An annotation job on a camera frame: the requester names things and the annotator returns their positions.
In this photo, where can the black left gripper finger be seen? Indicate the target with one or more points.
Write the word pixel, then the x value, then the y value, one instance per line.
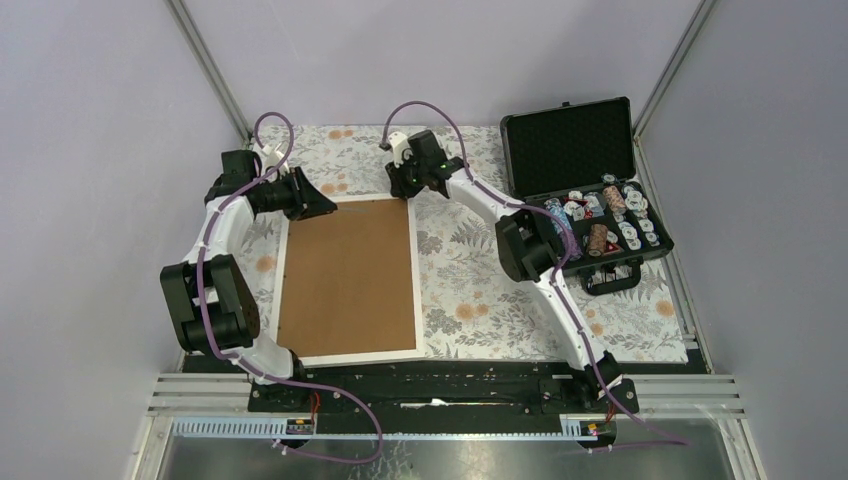
pixel 305 211
pixel 305 192

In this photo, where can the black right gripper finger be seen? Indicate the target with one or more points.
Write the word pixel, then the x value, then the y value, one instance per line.
pixel 425 183
pixel 400 185

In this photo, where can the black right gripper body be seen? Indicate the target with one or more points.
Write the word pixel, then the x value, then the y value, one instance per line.
pixel 423 169

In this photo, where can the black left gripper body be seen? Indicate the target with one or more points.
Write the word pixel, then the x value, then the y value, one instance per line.
pixel 281 194

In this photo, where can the white picture frame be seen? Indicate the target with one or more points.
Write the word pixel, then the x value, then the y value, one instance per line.
pixel 347 288

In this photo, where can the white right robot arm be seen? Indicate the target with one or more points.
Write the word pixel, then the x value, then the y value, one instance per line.
pixel 529 248

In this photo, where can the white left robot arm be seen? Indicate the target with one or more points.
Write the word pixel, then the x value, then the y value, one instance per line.
pixel 211 306

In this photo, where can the floral patterned table mat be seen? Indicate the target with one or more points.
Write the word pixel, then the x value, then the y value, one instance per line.
pixel 471 309

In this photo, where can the black poker chip case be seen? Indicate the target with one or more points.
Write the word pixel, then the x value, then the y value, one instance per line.
pixel 571 153

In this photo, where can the brown poker chip stack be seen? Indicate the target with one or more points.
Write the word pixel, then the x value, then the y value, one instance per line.
pixel 614 199

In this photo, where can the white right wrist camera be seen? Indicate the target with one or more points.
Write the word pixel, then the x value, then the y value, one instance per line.
pixel 398 144

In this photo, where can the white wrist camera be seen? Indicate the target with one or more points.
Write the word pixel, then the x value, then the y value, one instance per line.
pixel 398 144
pixel 273 158

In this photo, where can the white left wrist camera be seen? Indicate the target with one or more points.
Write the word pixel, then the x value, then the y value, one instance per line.
pixel 273 158

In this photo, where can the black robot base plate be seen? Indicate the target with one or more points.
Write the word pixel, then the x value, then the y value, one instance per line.
pixel 451 397

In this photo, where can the aluminium front rail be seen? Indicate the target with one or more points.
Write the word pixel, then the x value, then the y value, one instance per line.
pixel 229 406

